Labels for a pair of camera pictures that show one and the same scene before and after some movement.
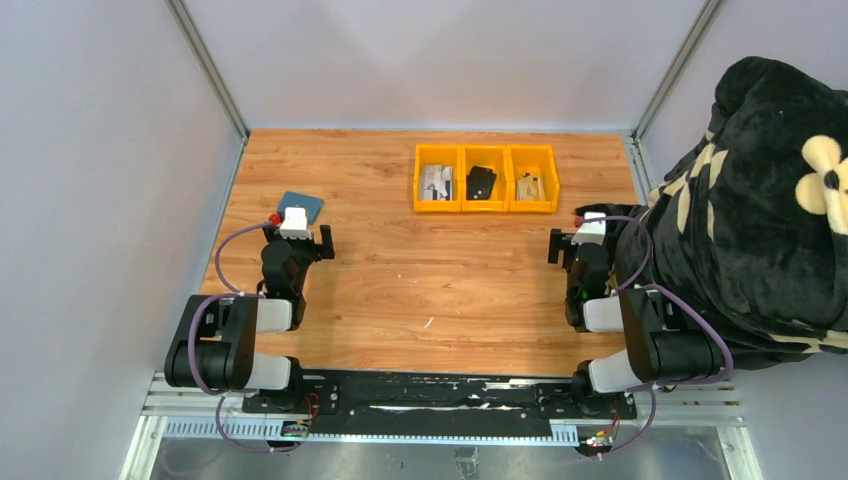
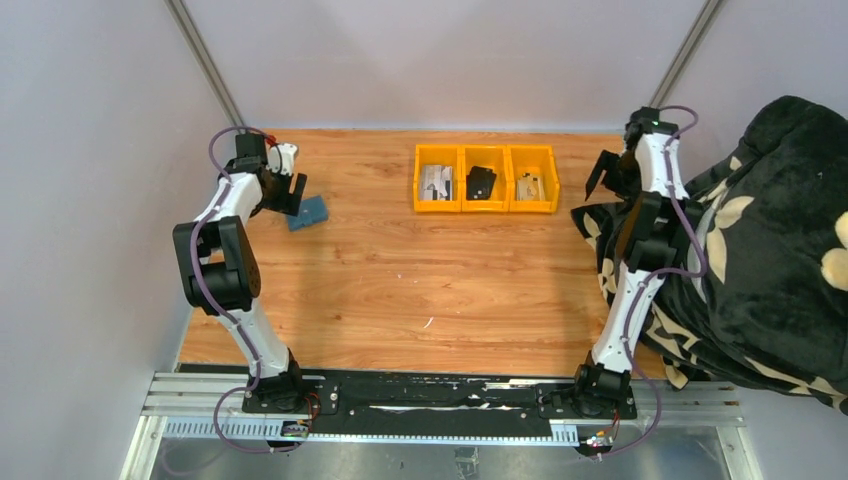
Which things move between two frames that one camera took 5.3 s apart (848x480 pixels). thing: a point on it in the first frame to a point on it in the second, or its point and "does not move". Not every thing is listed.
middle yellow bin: x=496 y=158 does not move
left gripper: x=318 y=251 to x=289 y=203
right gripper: x=561 y=241 to x=606 y=161
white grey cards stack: x=436 y=182 does not move
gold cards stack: x=530 y=188 does not move
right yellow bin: x=539 y=161 does not move
